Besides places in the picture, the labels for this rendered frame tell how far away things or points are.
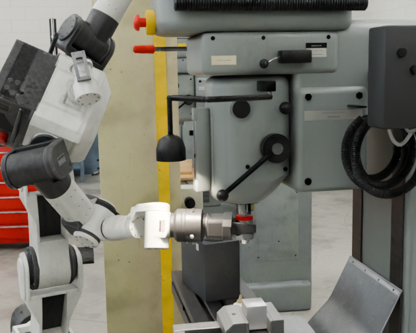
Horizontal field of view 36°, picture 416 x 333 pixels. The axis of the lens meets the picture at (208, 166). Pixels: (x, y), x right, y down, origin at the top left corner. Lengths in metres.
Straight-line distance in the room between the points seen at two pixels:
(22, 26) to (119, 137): 7.43
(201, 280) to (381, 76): 0.97
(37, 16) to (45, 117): 8.92
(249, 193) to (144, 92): 1.81
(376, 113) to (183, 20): 0.47
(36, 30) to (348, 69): 9.23
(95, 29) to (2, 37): 8.76
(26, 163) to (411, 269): 1.01
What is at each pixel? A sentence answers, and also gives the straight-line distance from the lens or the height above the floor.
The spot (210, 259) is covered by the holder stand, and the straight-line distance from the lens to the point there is 1.99.
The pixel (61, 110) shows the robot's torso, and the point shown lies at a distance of 1.76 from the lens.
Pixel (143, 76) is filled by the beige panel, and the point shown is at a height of 1.62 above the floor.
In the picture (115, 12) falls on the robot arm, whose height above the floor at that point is 1.82.
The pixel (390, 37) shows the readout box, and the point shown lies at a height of 1.70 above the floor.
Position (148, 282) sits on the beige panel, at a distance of 3.49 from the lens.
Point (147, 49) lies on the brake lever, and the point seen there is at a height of 1.70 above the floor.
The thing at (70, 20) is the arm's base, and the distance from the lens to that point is 1.92.
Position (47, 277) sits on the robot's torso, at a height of 0.99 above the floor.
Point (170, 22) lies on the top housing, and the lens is 1.48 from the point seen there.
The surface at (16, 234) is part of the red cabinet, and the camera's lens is 6.26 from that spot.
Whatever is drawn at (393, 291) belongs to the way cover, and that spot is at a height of 1.07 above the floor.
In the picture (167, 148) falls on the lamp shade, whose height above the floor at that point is 1.46.
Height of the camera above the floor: 1.64
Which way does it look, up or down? 9 degrees down
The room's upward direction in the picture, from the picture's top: 1 degrees counter-clockwise
